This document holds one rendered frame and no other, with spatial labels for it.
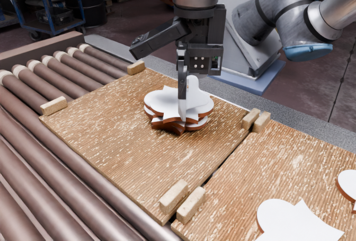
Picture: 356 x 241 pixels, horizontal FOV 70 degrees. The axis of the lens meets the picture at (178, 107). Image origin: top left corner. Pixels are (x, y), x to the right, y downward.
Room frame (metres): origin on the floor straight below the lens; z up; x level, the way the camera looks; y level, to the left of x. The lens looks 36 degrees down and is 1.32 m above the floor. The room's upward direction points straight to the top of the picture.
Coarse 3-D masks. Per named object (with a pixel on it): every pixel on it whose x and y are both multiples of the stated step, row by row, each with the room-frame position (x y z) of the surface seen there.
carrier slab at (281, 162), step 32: (288, 128) 0.44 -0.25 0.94; (256, 160) 0.34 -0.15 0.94; (288, 160) 0.34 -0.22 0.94; (320, 160) 0.34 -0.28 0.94; (352, 160) 0.34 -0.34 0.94; (224, 192) 0.27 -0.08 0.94; (256, 192) 0.27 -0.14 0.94; (288, 192) 0.27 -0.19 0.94; (320, 192) 0.27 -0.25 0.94; (192, 224) 0.21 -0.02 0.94; (224, 224) 0.21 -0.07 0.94; (256, 224) 0.21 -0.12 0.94; (352, 224) 0.21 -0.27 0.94
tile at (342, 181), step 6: (342, 174) 0.30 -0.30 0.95; (348, 174) 0.30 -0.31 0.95; (354, 174) 0.30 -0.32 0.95; (336, 180) 0.29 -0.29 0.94; (342, 180) 0.29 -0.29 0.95; (348, 180) 0.29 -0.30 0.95; (354, 180) 0.29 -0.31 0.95; (342, 186) 0.27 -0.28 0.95; (348, 186) 0.27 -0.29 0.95; (354, 186) 0.27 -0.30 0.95; (342, 192) 0.27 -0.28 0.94; (348, 192) 0.26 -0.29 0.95; (354, 192) 0.26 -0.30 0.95; (348, 198) 0.25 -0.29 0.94; (354, 198) 0.25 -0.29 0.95; (354, 204) 0.24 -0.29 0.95; (354, 210) 0.23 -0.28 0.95
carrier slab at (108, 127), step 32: (96, 96) 0.57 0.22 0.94; (128, 96) 0.57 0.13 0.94; (64, 128) 0.44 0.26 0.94; (96, 128) 0.44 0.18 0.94; (128, 128) 0.44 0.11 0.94; (224, 128) 0.44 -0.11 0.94; (96, 160) 0.34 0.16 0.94; (128, 160) 0.34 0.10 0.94; (160, 160) 0.34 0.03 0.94; (192, 160) 0.34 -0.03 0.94; (128, 192) 0.27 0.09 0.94; (160, 192) 0.27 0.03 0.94; (160, 224) 0.22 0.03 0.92
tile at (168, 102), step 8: (168, 88) 0.50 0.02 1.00; (160, 96) 0.46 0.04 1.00; (168, 96) 0.46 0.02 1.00; (176, 96) 0.46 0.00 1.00; (152, 104) 0.43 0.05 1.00; (160, 104) 0.43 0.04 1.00; (168, 104) 0.43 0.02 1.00; (176, 104) 0.43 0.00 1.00; (208, 104) 0.43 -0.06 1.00; (160, 112) 0.41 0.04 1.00; (168, 112) 0.41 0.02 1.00; (176, 112) 0.41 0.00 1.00; (192, 112) 0.41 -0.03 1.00; (200, 112) 0.41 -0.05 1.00; (208, 112) 0.41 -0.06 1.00; (168, 120) 0.39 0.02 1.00; (176, 120) 0.39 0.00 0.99; (192, 120) 0.39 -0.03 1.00
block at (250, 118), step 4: (252, 112) 0.46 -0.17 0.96; (256, 112) 0.46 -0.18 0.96; (248, 116) 0.45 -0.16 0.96; (252, 116) 0.45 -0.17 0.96; (256, 116) 0.46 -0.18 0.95; (244, 120) 0.44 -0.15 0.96; (248, 120) 0.43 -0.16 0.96; (252, 120) 0.44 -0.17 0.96; (244, 124) 0.43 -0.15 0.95; (248, 124) 0.43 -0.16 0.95; (252, 124) 0.45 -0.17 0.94; (244, 128) 0.43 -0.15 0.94; (248, 128) 0.43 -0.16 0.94
